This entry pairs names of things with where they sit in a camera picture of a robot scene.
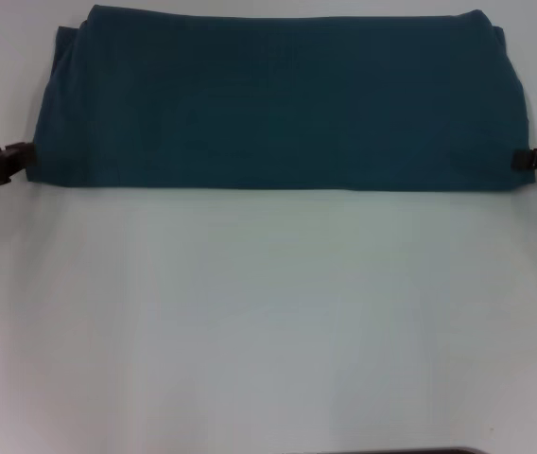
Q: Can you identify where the teal t-shirt with FREE print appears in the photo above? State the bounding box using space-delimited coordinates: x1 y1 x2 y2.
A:
26 3 537 193

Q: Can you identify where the black flat panel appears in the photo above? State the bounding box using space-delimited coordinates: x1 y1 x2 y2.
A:
291 445 487 454

